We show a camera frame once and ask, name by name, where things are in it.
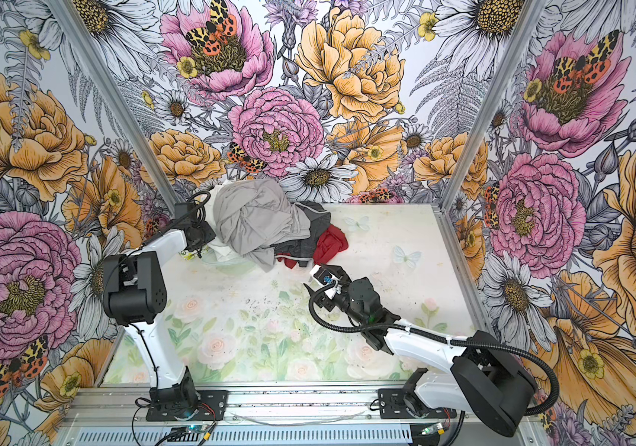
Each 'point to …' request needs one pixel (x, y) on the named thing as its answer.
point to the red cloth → (330, 242)
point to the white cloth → (221, 248)
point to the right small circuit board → (436, 428)
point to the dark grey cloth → (302, 251)
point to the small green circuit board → (195, 428)
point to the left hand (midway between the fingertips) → (208, 240)
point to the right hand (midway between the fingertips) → (316, 279)
